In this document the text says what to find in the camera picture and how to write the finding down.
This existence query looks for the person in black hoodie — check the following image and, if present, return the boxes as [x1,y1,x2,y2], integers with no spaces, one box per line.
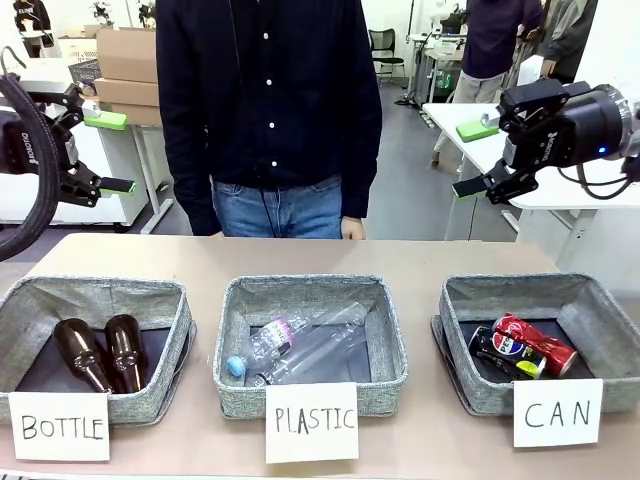
[12,0,54,59]

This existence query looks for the clear plastic bottle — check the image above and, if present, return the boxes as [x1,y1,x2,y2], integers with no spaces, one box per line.
[257,299,374,387]

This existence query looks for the person's left forearm navy sleeve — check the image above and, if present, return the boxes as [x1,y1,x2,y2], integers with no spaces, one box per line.
[341,114,384,221]

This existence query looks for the person's left hand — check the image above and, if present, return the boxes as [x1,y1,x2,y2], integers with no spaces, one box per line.
[341,217,369,241]

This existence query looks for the black wire basket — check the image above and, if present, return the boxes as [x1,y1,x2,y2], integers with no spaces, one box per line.
[67,58,101,85]

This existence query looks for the white desk with cabinet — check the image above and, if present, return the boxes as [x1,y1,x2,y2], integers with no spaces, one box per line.
[0,59,174,236]

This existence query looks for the person in grey jacket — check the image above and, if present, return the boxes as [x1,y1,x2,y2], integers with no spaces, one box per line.
[542,0,599,84]

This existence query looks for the large cardboard box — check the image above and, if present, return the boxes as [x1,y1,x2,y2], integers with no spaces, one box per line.
[96,27,159,84]

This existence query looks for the small cardboard box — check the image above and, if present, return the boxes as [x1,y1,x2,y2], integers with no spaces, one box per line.
[110,102,162,127]

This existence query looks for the flat cardboard box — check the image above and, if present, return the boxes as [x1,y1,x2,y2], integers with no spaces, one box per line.
[94,77,161,107]

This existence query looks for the grey fabric basket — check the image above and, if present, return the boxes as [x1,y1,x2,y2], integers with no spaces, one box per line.
[0,274,196,426]
[430,272,640,417]
[213,274,409,420]

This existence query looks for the person's right forearm navy sleeve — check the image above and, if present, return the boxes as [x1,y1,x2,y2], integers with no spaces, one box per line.
[158,114,221,236]

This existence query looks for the crushed red cola can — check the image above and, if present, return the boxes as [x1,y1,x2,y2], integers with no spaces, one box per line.
[492,313,579,377]

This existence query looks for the black office chair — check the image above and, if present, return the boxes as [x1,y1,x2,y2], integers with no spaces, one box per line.
[368,27,405,86]

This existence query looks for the white perforated crate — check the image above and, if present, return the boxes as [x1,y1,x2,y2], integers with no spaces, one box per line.
[58,37,99,64]

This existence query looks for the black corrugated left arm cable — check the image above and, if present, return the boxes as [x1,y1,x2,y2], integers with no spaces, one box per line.
[0,74,64,262]

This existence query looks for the black Pepsi can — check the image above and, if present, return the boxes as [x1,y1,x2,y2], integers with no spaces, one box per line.
[469,325,549,381]

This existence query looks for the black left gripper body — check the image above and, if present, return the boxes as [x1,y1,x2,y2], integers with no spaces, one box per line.
[0,112,79,177]

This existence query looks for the brown glass bottle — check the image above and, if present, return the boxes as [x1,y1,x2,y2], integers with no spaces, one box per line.
[52,318,115,394]
[103,313,147,395]

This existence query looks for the person in navy shirt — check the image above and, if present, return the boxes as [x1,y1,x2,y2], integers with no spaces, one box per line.
[154,0,384,239]

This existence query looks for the equipment cart green light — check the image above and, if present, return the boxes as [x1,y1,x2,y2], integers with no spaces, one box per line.
[414,29,469,106]

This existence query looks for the white paper sign PLASTIC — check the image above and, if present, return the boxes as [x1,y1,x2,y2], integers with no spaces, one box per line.
[264,382,360,465]

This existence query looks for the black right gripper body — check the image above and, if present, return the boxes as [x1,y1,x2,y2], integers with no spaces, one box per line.
[504,85,629,170]

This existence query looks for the white paper sign BOTTLE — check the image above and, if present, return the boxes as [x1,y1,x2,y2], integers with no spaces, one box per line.
[8,391,111,462]

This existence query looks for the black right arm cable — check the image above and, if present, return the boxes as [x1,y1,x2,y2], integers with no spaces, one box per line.
[557,154,640,201]

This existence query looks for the white paper sign CAN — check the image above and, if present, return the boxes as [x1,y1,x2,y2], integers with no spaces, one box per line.
[512,378,605,449]

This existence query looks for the plastic bottle pink label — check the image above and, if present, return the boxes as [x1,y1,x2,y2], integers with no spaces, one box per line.
[226,318,301,377]

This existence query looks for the person in beige trousers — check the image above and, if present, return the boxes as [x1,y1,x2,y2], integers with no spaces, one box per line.
[432,0,545,166]

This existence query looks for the thin black cord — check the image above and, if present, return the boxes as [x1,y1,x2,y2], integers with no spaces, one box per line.
[252,159,281,237]

